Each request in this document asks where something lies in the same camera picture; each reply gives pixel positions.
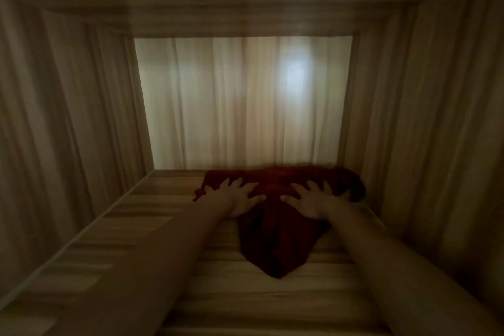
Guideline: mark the person's right hand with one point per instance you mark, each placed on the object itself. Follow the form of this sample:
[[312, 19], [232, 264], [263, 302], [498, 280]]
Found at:
[[319, 204]]

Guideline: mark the person's left hand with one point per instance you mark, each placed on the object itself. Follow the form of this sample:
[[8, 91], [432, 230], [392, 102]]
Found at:
[[232, 200]]

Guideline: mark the dark red shirt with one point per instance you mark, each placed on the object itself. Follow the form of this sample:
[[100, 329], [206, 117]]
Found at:
[[279, 237]]

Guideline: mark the wooden wardrobe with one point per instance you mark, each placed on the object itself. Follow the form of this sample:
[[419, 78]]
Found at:
[[78, 111]]

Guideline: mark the person's left forearm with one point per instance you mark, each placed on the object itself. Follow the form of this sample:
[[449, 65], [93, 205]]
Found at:
[[149, 269]]

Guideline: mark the person's right forearm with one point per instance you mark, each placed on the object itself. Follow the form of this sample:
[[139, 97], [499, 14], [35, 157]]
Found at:
[[401, 276]]

